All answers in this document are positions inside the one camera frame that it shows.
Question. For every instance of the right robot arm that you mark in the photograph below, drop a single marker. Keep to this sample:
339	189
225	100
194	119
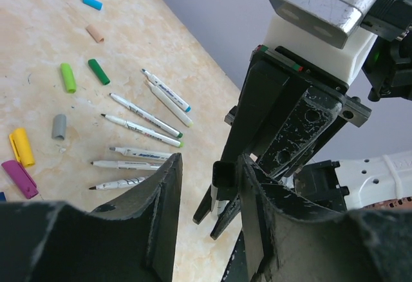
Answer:
374	183

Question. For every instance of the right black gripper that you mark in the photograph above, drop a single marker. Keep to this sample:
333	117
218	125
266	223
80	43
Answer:
288	109

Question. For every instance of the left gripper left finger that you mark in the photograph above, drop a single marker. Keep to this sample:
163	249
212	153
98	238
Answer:
129	238

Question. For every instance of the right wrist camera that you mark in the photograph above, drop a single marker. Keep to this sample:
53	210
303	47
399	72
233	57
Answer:
326	33

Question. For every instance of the dark green marker cap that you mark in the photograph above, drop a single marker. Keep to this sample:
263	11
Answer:
98	71

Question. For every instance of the light blue marker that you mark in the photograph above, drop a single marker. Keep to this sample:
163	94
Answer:
181	103

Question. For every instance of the beige marker cap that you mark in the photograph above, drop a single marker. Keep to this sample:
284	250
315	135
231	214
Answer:
95	33

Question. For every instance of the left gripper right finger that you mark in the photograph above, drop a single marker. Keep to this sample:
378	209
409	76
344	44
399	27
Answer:
289	238

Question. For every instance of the green end marker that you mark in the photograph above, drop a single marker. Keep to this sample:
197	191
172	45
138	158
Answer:
146	115

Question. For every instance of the light blue marker cap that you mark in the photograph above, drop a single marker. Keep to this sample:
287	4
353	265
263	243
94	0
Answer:
94	4

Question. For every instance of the yellow cap white marker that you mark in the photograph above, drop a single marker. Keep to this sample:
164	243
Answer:
143	130

